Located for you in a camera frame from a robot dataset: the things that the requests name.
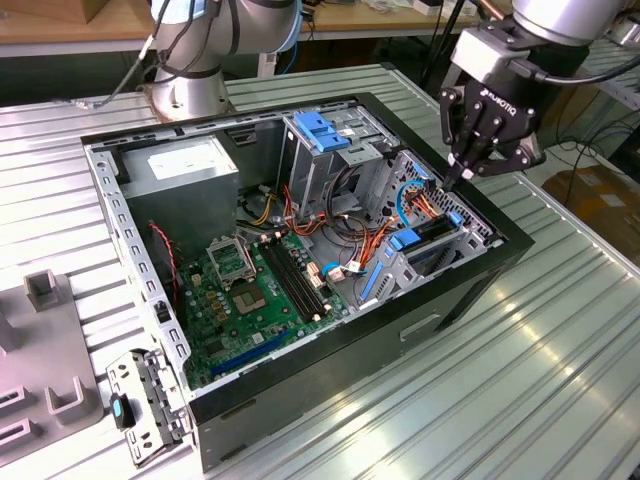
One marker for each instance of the metal slat side table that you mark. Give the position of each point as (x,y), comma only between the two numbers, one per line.
(615,95)

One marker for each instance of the open black PC case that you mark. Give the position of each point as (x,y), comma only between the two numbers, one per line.
(325,380)

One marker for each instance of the metal disk bay cage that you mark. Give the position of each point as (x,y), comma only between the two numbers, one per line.
(400,265)

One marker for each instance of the green motherboard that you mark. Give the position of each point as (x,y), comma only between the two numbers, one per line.
(235,330)

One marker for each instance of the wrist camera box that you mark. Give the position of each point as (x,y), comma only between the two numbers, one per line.
(490,52)

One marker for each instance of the blue expansion slot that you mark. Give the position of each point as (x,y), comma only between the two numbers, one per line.
(250,352)

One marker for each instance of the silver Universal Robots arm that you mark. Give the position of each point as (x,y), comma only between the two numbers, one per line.
(190,85)

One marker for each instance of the small cardboard box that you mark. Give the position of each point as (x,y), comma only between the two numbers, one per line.
(92,10)

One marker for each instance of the blue plastic drive latch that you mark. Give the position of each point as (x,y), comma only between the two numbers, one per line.
(311,127)

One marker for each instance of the grey parts rack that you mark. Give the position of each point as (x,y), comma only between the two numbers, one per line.
(45,345)

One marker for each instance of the metal card retention bracket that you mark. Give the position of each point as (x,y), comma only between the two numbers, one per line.
(135,380)

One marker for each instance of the large flat cardboard box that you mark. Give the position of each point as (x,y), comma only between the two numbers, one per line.
(595,200)

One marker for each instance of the long wooden workbench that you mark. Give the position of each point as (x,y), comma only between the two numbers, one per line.
(380,20)

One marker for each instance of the hard disk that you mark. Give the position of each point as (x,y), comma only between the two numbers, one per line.
(402,241)

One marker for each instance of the RAM slot white clips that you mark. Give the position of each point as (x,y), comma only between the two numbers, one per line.
(307,280)
(291,280)

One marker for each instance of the CPU socket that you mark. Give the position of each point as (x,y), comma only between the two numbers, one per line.
(248,300)

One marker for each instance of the grey power supply unit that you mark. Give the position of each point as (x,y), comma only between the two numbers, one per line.
(185,210)

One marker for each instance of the metal optical drive cage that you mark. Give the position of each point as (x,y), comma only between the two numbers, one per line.
(302,175)

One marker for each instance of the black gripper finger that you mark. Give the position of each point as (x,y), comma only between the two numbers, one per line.
(451,125)
(510,162)

